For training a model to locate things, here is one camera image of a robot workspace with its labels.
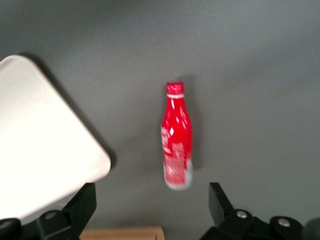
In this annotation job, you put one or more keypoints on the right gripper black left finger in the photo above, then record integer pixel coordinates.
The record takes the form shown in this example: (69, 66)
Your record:
(75, 215)

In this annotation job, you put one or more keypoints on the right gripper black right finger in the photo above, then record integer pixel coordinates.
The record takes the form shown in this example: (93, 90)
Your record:
(225, 220)

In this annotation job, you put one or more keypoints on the red coke bottle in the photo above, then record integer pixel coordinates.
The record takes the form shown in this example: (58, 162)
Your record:
(176, 125)

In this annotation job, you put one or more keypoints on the white plastic tray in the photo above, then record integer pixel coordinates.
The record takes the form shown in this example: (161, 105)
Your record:
(37, 125)

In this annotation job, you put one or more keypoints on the wooden drawer cabinet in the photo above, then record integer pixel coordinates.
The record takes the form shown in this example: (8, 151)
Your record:
(120, 233)

